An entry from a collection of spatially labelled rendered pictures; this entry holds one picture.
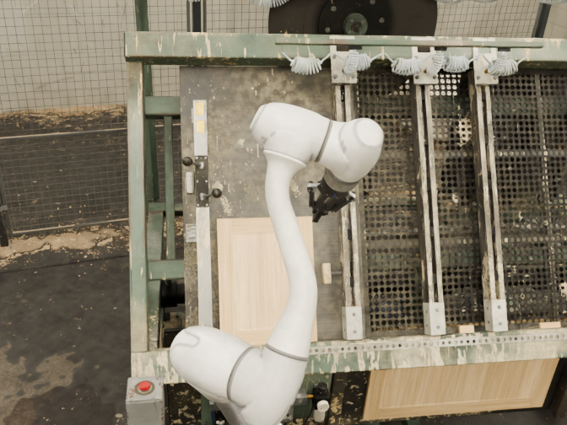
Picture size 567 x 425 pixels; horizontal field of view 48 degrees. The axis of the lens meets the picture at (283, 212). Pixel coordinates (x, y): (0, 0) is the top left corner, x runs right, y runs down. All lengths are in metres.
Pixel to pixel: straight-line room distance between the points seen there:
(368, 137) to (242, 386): 0.60
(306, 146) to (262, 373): 0.50
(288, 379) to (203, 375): 0.20
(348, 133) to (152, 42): 1.30
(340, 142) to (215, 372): 0.58
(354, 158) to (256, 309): 1.19
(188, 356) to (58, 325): 2.62
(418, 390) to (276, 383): 1.72
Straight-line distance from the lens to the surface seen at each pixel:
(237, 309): 2.44
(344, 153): 1.38
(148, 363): 2.43
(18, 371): 3.81
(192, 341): 1.49
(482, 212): 2.69
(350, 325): 2.46
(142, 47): 2.51
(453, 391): 3.14
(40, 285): 4.41
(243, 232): 2.45
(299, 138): 1.37
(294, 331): 1.39
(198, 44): 2.51
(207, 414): 2.57
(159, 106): 2.58
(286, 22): 2.99
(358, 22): 3.01
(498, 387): 3.23
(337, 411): 2.97
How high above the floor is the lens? 2.53
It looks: 30 degrees down
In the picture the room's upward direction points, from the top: 4 degrees clockwise
